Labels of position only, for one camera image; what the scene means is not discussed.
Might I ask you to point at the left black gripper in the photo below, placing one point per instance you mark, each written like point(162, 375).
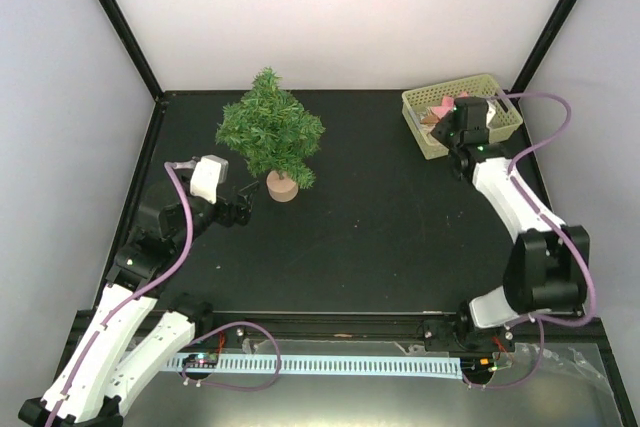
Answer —
point(228, 216)

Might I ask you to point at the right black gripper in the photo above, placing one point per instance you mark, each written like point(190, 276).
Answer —
point(440, 128)

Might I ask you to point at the yellow-green plastic basket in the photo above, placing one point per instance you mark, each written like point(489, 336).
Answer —
point(417, 103)

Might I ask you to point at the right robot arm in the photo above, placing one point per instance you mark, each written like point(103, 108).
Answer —
point(547, 276)

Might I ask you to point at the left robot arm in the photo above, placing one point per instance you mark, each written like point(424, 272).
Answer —
point(103, 378)

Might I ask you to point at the small green christmas tree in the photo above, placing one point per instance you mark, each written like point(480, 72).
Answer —
point(272, 130)

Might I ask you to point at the pink paper ornament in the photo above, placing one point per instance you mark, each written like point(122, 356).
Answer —
point(447, 103)

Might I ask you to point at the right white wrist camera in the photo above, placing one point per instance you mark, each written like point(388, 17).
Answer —
point(492, 110)

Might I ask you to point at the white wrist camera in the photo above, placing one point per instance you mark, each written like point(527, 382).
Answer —
point(209, 172)
point(492, 110)

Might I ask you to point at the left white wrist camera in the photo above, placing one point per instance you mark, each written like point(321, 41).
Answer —
point(209, 172)

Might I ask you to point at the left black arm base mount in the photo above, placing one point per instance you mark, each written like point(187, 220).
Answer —
point(200, 342)

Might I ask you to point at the black aluminium frame rail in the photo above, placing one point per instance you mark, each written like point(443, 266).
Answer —
point(308, 326)

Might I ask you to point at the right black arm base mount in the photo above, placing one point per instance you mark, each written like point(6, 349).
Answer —
point(446, 335)

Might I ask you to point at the white slotted cable duct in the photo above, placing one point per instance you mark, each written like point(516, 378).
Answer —
point(319, 365)

